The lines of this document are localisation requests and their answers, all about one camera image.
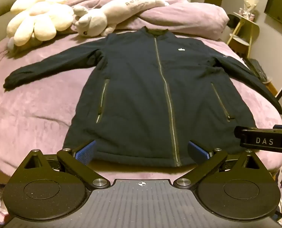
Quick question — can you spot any yellow side table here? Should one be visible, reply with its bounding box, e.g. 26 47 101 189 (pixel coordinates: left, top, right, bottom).
226 12 260 59

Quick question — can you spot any white flower plush pillow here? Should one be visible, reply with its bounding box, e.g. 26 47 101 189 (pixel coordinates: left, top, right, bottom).
6 0 75 50

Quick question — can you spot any wrapped flower bouquet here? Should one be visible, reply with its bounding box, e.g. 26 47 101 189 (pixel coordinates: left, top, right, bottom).
238 0 260 21

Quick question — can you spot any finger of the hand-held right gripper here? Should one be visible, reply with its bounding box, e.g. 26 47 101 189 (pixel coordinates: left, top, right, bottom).
234 124 282 146

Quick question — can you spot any purple duvet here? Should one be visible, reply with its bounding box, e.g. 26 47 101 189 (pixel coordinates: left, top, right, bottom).
65 0 230 41

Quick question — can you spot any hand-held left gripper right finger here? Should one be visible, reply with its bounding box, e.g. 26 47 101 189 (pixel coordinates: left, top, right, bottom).
173 140 263 189

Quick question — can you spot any dark navy zip jacket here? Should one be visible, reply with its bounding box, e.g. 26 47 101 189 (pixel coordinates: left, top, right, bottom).
3 26 282 168

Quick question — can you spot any long white cat plush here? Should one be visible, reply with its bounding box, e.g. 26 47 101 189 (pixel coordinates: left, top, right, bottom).
71 0 170 38

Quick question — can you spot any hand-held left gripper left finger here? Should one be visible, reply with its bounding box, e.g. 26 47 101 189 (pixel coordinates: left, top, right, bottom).
20 139 110 189

